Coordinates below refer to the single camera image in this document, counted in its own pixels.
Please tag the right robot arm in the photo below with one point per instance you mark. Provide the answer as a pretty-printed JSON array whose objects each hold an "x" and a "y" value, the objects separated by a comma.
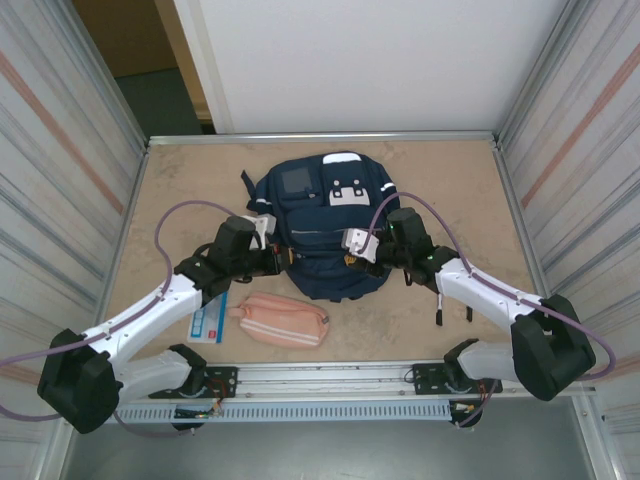
[{"x": 490, "y": 290}]

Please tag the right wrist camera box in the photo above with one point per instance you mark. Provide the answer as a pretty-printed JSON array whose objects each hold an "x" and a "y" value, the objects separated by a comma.
[{"x": 357, "y": 240}]

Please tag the wide aluminium mounting rail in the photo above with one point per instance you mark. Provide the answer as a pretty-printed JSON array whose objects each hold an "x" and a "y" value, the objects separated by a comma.
[{"x": 325, "y": 375}]

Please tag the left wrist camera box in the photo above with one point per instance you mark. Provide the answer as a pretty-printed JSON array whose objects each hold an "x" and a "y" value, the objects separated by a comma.
[{"x": 260, "y": 230}]

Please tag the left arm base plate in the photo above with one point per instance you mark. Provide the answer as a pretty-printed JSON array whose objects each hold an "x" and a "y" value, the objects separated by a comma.
[{"x": 225, "y": 375}]

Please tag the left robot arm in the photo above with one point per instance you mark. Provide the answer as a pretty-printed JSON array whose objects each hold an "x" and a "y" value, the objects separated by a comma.
[{"x": 150, "y": 310}]

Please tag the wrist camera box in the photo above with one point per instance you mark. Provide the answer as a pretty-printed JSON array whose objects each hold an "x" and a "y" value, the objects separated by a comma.
[
  {"x": 260, "y": 230},
  {"x": 357, "y": 240}
]

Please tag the white door frame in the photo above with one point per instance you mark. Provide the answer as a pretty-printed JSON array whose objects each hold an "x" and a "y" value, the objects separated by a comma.
[{"x": 207, "y": 75}]

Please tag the blue stationery pack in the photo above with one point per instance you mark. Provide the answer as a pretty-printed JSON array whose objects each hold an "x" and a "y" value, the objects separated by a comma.
[{"x": 210, "y": 325}]

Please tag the aluminium side rail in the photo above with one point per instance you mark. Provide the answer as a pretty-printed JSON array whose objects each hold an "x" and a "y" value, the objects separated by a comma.
[
  {"x": 132, "y": 200},
  {"x": 512, "y": 200}
]

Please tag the navy blue backpack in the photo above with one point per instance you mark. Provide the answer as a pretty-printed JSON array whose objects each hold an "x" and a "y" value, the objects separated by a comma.
[{"x": 325, "y": 240}]

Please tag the thin aluminium table rail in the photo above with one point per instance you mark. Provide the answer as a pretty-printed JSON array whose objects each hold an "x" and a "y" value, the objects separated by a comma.
[{"x": 200, "y": 139}]

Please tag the white-bodied black marker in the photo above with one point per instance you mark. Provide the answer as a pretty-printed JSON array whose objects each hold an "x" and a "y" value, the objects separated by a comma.
[{"x": 439, "y": 312}]

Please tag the pink pencil case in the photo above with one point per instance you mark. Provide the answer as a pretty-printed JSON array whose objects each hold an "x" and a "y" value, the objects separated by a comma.
[{"x": 285, "y": 322}]

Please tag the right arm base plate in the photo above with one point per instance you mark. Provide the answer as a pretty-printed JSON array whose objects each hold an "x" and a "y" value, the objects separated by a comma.
[{"x": 425, "y": 375}]

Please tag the black pen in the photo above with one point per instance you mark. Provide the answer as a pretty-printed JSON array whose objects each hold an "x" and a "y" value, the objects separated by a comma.
[{"x": 470, "y": 312}]

